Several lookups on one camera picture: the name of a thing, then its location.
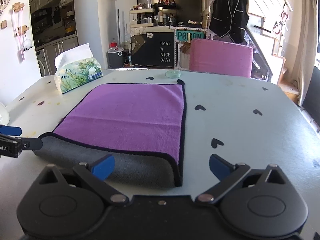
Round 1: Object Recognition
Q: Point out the pink chair back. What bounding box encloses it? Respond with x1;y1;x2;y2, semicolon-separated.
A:
189;39;253;78

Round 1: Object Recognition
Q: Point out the round green tape measure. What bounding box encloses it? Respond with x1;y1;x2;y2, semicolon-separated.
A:
165;70;181;79

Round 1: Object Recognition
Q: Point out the teal potion sign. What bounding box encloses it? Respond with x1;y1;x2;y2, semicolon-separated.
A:
176;30;206;42

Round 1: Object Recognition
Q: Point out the washing machine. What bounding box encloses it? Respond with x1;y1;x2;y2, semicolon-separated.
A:
36;49;50;77

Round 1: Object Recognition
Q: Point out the grey trash bin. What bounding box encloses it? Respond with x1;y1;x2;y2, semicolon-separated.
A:
107;47;125;69

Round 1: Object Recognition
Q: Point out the purple and grey towel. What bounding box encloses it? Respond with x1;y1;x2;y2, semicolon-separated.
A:
35;80;187;188

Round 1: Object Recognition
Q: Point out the black vest with white trim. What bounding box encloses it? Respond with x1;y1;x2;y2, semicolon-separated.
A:
209;0;249;44

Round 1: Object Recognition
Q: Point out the black cabinet with white text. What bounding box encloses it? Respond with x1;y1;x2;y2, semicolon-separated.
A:
131;32;175;68

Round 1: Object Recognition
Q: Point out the floral tissue pack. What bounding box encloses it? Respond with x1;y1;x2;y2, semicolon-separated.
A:
54;43;103;94

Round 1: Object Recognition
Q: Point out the white shelf rack with bottles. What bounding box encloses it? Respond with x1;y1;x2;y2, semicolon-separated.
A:
129;8;155;28

